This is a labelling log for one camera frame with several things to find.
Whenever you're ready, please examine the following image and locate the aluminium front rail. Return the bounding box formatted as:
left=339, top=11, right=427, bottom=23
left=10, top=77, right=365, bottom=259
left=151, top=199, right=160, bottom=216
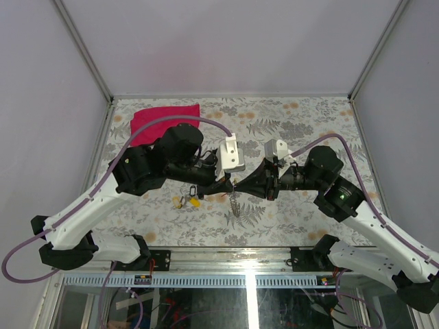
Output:
left=51, top=245, right=388, bottom=275

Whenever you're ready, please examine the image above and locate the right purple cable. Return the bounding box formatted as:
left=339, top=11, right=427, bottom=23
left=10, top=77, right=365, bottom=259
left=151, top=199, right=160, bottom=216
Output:
left=291, top=134, right=439, bottom=268

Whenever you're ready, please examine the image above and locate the pink folded cloth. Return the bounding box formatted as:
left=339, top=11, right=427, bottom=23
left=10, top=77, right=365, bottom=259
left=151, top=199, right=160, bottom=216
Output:
left=130, top=104, right=200, bottom=147

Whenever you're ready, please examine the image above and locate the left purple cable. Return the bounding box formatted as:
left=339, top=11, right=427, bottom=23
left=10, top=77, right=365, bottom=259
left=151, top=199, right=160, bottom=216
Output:
left=1, top=115, right=233, bottom=284

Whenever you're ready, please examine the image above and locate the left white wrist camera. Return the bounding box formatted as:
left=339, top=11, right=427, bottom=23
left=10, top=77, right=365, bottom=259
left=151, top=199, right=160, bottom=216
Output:
left=215, top=133, right=246, bottom=181

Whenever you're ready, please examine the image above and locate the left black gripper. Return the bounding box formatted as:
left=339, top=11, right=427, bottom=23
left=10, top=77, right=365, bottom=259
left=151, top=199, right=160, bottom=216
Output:
left=167, top=148, right=235, bottom=199

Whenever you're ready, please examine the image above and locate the aluminium frame post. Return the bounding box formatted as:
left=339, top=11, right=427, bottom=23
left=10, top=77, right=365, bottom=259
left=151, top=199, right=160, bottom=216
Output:
left=50, top=0, right=114, bottom=103
left=348, top=0, right=412, bottom=101

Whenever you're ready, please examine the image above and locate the yellow tag key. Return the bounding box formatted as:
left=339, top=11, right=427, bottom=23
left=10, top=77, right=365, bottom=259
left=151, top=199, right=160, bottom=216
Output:
left=172, top=196, right=185, bottom=209

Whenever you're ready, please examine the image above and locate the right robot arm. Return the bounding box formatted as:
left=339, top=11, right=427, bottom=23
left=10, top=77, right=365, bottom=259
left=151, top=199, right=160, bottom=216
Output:
left=235, top=146, right=438, bottom=313

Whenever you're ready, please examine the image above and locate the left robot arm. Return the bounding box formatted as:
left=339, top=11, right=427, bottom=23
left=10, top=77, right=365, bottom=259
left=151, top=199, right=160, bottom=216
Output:
left=31, top=123, right=239, bottom=271

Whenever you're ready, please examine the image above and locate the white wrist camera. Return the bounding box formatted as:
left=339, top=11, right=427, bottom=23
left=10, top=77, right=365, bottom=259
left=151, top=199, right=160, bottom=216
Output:
left=264, top=139, right=296, bottom=178
left=215, top=133, right=246, bottom=181

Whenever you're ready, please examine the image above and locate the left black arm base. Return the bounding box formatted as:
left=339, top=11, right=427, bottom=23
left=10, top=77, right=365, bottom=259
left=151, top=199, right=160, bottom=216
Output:
left=150, top=249, right=171, bottom=272

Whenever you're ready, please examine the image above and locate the left aluminium frame post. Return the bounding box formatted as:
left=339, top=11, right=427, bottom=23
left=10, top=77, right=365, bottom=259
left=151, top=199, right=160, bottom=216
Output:
left=50, top=0, right=114, bottom=103

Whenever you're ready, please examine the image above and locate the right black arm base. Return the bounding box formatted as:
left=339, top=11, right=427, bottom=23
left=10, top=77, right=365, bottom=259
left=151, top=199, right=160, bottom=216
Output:
left=285, top=247, right=323, bottom=272

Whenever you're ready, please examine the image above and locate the purple cable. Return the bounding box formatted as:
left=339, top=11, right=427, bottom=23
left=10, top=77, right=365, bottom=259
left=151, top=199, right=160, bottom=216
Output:
left=1, top=115, right=233, bottom=284
left=291, top=134, right=439, bottom=268

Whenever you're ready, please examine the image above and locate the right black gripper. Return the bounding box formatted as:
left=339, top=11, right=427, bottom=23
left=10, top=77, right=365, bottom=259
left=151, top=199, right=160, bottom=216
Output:
left=235, top=157, right=324, bottom=200

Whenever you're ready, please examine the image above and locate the orange tag key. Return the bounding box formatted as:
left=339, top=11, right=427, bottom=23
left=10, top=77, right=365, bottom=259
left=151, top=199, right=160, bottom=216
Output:
left=189, top=197, right=201, bottom=208

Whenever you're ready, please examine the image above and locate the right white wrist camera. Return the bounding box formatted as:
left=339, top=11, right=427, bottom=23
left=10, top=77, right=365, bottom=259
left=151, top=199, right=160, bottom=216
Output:
left=264, top=139, right=296, bottom=178

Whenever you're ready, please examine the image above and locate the right aluminium frame post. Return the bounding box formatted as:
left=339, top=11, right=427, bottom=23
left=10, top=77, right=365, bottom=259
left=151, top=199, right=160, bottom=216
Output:
left=348, top=0, right=412, bottom=101

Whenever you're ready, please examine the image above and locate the white slotted cable duct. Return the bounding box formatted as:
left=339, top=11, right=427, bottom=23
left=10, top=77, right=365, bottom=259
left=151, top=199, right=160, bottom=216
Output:
left=64, top=273, right=335, bottom=289

